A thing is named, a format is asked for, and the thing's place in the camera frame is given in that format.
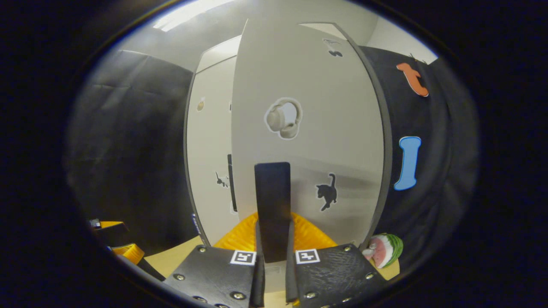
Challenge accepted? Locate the white double-door shoe cabinet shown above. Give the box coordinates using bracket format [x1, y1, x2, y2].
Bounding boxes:
[183, 21, 393, 249]

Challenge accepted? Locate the white cabinet drawer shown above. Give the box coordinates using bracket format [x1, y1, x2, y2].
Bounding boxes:
[196, 35, 243, 74]

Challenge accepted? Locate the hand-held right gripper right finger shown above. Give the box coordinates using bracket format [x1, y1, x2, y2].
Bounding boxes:
[285, 213, 388, 308]

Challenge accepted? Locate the watermelon slice toy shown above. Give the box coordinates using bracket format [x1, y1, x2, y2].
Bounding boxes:
[362, 233, 404, 269]

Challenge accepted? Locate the cabinet door with headphones sticker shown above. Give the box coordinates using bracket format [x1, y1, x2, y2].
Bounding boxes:
[231, 18, 384, 293]

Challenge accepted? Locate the cabinet door with camera sticker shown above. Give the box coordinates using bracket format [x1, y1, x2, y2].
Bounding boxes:
[185, 56, 238, 246]

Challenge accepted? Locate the black backdrop cloth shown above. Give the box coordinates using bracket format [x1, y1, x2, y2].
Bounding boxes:
[360, 45, 479, 274]
[66, 49, 202, 253]

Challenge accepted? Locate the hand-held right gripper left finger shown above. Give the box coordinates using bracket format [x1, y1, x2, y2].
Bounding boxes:
[163, 212, 266, 308]

